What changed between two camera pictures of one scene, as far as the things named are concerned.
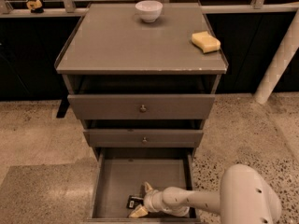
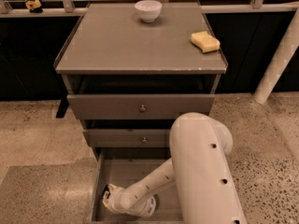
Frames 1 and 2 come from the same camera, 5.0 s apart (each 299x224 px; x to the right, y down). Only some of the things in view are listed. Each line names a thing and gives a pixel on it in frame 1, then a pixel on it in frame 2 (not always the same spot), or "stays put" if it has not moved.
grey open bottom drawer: [118, 173] stays put
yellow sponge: [206, 43] stays put
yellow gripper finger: [138, 212] to [106, 203]
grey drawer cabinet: [142, 77] stays put
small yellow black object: [35, 6] stays put
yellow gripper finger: [147, 187] to [110, 188]
